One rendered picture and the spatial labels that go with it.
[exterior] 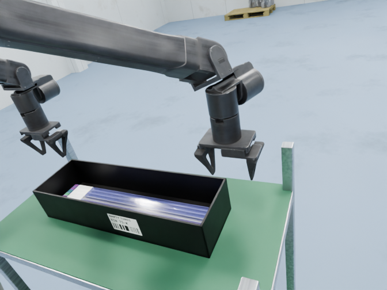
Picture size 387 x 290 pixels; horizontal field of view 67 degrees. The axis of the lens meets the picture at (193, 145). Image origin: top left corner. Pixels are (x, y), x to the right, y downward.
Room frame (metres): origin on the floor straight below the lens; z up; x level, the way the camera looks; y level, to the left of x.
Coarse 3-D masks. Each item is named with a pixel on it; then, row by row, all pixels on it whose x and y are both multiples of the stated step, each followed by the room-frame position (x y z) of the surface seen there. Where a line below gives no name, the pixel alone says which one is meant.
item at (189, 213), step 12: (72, 192) 0.79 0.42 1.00; (84, 192) 0.78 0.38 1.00; (96, 192) 0.76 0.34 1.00; (108, 192) 0.75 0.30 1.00; (120, 192) 0.73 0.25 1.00; (108, 204) 0.69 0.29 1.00; (120, 204) 0.68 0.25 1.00; (132, 204) 0.66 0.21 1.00; (144, 204) 0.65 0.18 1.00; (156, 204) 0.64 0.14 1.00; (168, 204) 0.63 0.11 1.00; (180, 204) 0.62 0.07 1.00; (168, 216) 0.58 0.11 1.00; (180, 216) 0.57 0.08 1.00; (192, 216) 0.56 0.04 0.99
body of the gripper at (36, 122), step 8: (32, 112) 0.77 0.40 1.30; (40, 112) 0.78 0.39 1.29; (24, 120) 0.77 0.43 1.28; (32, 120) 0.76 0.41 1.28; (40, 120) 0.77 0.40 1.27; (24, 128) 0.80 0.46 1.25; (32, 128) 0.76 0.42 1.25; (40, 128) 0.76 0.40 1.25; (48, 128) 0.76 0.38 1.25; (56, 128) 0.77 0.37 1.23
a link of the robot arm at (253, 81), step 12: (216, 48) 0.50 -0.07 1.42; (216, 60) 0.49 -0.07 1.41; (228, 60) 0.50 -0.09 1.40; (216, 72) 0.48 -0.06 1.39; (228, 72) 0.49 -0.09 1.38; (240, 72) 0.53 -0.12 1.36; (252, 72) 0.54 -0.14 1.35; (192, 84) 0.53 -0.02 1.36; (204, 84) 0.51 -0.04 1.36; (252, 84) 0.52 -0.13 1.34; (252, 96) 0.52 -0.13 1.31
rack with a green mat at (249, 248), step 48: (288, 144) 0.64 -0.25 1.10; (240, 192) 0.66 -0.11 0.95; (288, 192) 0.62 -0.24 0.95; (0, 240) 0.69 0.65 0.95; (48, 240) 0.64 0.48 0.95; (96, 240) 0.60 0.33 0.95; (240, 240) 0.49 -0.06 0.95; (288, 240) 0.63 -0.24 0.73; (96, 288) 0.46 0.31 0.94; (144, 288) 0.42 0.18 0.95; (192, 288) 0.39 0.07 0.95; (240, 288) 0.28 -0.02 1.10; (288, 288) 0.63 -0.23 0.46
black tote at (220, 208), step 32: (64, 192) 0.82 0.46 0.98; (128, 192) 0.77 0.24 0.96; (160, 192) 0.72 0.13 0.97; (192, 192) 0.66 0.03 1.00; (224, 192) 0.58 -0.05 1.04; (96, 224) 0.64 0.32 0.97; (128, 224) 0.57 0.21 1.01; (160, 224) 0.52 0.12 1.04; (192, 224) 0.47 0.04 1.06; (224, 224) 0.55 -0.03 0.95
